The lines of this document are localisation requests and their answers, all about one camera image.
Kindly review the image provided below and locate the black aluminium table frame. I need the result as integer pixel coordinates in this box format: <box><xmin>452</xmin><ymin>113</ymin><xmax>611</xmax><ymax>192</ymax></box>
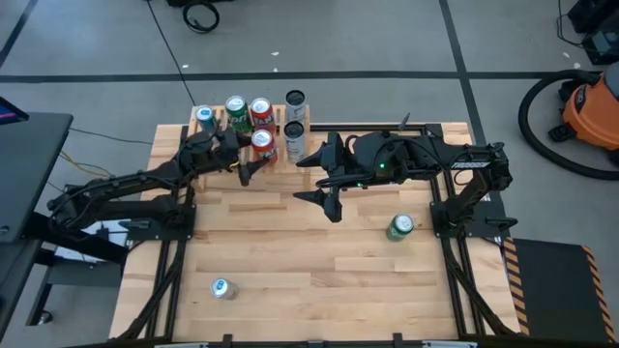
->
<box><xmin>115</xmin><ymin>123</ymin><xmax>521</xmax><ymax>348</ymax></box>

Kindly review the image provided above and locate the yellow floor cable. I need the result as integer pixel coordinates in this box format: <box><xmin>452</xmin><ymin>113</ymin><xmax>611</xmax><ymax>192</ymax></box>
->
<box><xmin>58</xmin><ymin>150</ymin><xmax>117</xmax><ymax>181</ymax></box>

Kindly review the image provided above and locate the silver light-blue Red Bull can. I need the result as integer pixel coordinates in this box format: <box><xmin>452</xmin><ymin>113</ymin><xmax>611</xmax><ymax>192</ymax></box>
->
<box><xmin>209</xmin><ymin>276</ymin><xmax>240</xmax><ymax>301</ymax></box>

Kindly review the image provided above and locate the black mat with striped edges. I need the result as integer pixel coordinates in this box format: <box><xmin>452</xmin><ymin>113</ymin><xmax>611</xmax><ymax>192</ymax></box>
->
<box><xmin>502</xmin><ymin>236</ymin><xmax>619</xmax><ymax>345</ymax></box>

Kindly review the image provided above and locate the red Fanta can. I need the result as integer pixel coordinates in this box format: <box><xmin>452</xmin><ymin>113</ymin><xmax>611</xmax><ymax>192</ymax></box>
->
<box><xmin>249</xmin><ymin>97</ymin><xmax>277</xmax><ymax>134</ymax></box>
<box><xmin>250</xmin><ymin>129</ymin><xmax>279</xmax><ymax>165</ymax></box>

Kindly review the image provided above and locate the black desk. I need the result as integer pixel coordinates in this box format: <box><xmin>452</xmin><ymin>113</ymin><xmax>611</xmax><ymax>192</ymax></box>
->
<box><xmin>0</xmin><ymin>111</ymin><xmax>130</xmax><ymax>339</ymax></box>

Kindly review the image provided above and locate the orange shop vacuum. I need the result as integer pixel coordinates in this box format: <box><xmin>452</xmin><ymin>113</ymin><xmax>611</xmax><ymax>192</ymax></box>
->
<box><xmin>517</xmin><ymin>69</ymin><xmax>619</xmax><ymax>183</ymax></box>
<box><xmin>548</xmin><ymin>61</ymin><xmax>619</xmax><ymax>165</ymax></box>

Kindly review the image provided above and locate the dark computer screen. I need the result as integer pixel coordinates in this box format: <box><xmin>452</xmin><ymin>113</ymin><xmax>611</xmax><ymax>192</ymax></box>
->
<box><xmin>0</xmin><ymin>95</ymin><xmax>29</xmax><ymax>126</ymax></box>

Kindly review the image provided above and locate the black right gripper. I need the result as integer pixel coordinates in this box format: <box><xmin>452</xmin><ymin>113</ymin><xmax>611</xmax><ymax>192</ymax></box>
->
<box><xmin>292</xmin><ymin>130</ymin><xmax>441</xmax><ymax>223</ymax></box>

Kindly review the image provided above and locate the green Sprite can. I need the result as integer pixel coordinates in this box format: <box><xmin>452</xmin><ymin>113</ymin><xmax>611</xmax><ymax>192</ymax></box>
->
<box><xmin>385</xmin><ymin>213</ymin><xmax>416</xmax><ymax>243</ymax></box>
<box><xmin>224</xmin><ymin>95</ymin><xmax>253</xmax><ymax>135</ymax></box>

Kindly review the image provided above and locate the coiled black cable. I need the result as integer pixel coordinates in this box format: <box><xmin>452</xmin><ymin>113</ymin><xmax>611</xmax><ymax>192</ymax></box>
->
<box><xmin>181</xmin><ymin>0</ymin><xmax>221</xmax><ymax>35</ymax></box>

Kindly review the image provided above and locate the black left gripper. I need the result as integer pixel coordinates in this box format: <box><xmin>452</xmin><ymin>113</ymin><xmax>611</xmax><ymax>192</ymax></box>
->
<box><xmin>181</xmin><ymin>126</ymin><xmax>271</xmax><ymax>189</ymax></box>

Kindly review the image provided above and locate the silver Celsius Arctic Vibe can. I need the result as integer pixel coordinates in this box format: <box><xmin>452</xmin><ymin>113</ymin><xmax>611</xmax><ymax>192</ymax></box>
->
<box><xmin>283</xmin><ymin>88</ymin><xmax>308</xmax><ymax>125</ymax></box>
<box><xmin>282</xmin><ymin>120</ymin><xmax>307</xmax><ymax>164</ymax></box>

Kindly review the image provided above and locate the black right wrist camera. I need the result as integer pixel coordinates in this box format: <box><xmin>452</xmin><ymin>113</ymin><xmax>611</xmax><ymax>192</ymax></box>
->
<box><xmin>352</xmin><ymin>130</ymin><xmax>405</xmax><ymax>170</ymax></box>

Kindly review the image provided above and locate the black equipment case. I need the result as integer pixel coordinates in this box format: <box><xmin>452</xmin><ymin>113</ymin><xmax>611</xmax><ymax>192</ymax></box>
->
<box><xmin>568</xmin><ymin>0</ymin><xmax>619</xmax><ymax>67</ymax></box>

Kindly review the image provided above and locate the wooden slatted shelf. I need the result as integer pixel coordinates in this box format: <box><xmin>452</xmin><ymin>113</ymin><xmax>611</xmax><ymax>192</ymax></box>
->
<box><xmin>181</xmin><ymin>103</ymin><xmax>313</xmax><ymax>194</ymax></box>

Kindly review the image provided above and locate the long black floor cable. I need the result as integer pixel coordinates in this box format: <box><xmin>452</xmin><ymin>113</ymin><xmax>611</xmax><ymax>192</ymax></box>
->
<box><xmin>145</xmin><ymin>0</ymin><xmax>196</xmax><ymax>107</ymax></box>

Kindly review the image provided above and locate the blue silver Red Bull can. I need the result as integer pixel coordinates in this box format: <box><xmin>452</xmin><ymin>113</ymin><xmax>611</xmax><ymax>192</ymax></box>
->
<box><xmin>194</xmin><ymin>104</ymin><xmax>218</xmax><ymax>132</ymax></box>

